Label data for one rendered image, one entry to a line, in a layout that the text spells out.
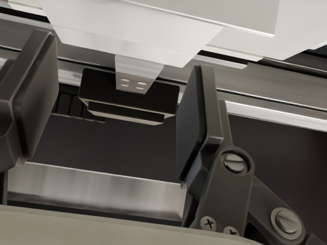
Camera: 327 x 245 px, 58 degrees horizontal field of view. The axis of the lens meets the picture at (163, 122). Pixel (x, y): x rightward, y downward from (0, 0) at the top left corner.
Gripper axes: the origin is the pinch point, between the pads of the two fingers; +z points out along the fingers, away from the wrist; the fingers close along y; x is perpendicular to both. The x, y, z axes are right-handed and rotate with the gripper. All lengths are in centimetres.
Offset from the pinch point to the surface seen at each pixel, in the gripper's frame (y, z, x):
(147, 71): 1.6, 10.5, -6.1
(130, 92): 0.7, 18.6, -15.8
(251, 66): 17.7, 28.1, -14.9
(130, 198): 1.5, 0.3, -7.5
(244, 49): 6.1, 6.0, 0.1
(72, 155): -9, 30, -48
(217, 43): 4.5, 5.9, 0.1
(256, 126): 33, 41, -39
